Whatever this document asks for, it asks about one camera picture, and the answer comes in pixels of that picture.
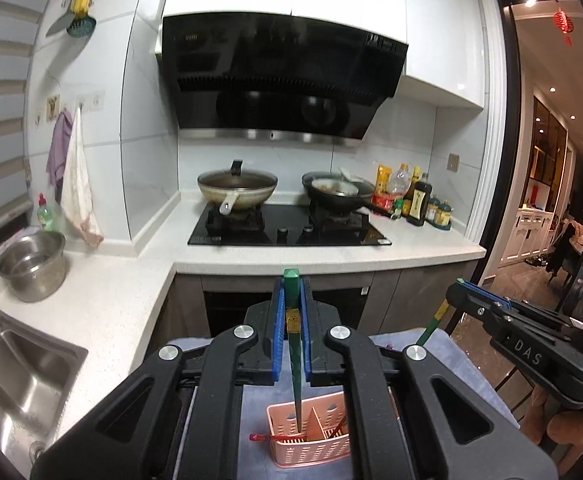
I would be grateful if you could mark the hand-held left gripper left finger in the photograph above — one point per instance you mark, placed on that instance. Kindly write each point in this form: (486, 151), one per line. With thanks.
(277, 335)

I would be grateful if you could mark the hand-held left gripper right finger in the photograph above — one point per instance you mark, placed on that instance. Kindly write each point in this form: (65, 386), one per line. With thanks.
(305, 335)

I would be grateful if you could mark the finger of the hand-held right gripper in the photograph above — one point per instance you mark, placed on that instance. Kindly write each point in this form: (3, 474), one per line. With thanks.
(486, 296)
(476, 310)

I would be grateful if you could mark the green chopstick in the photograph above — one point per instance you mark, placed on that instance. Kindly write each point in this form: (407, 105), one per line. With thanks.
(294, 370)
(429, 327)

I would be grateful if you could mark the red chopstick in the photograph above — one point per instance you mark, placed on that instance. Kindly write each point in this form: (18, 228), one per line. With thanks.
(259, 438)
(335, 424)

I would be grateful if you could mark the pink perforated utensil holder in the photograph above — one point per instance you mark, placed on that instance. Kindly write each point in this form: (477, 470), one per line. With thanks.
(321, 452)

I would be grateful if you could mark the person's right hand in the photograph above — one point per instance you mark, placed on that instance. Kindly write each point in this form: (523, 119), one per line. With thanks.
(571, 430)

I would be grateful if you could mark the grey base cabinet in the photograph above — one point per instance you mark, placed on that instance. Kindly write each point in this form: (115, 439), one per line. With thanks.
(396, 295)

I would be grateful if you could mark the dark dining chair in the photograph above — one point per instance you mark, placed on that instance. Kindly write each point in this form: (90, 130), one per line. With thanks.
(569, 252)

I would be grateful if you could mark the spice jar set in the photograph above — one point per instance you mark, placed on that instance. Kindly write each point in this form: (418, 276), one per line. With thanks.
(440, 212)

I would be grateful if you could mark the black gas stove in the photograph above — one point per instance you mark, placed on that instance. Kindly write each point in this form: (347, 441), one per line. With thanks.
(286, 227)

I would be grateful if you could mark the dark soy sauce bottle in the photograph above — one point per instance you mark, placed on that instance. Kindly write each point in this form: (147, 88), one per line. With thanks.
(419, 202)

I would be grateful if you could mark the small green-capped jar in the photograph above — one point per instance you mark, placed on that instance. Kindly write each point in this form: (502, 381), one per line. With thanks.
(397, 209)

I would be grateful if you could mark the amber yellow-capped bottle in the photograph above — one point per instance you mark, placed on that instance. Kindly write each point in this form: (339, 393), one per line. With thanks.
(411, 187)

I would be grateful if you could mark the red food can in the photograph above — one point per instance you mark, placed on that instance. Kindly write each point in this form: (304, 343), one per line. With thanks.
(382, 203)

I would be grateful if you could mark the clear plastic bottle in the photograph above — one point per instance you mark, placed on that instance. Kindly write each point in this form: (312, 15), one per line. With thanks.
(399, 185)

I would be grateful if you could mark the black wok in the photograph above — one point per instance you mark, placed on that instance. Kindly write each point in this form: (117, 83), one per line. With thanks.
(336, 195)

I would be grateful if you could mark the beige wok with glass lid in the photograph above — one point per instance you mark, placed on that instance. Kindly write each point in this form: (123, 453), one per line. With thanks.
(239, 190)

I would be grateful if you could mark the yellow condiment bottle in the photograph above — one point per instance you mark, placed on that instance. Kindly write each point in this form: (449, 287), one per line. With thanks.
(383, 177)

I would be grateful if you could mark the white kitchen counter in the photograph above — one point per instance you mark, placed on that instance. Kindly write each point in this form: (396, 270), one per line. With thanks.
(121, 300)

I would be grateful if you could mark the white hanging cloth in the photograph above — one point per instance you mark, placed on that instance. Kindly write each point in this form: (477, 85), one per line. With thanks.
(79, 185)

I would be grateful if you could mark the stainless steel pot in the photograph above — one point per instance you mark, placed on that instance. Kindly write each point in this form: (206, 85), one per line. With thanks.
(31, 265)

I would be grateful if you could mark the green dish soap bottle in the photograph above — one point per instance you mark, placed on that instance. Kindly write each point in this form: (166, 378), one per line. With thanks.
(47, 215)

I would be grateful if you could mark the black range hood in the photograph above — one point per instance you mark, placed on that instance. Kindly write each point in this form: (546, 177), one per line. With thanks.
(281, 75)

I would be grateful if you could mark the stainless steel sink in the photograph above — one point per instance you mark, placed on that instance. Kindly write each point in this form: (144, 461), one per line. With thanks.
(16, 380)

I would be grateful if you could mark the red hanging ornament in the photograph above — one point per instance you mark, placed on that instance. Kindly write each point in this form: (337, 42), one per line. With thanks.
(564, 24)

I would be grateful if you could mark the purple hanging cloth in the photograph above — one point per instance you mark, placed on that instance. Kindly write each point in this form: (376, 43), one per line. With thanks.
(59, 155)

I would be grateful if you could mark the hanging kitchen knife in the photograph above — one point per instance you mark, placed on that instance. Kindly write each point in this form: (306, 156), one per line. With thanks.
(61, 21)

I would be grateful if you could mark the wall switch plate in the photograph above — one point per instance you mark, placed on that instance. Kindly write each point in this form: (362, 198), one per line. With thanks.
(453, 162)

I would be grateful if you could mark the small wall sticker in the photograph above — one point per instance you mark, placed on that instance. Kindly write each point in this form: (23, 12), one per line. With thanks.
(53, 108)

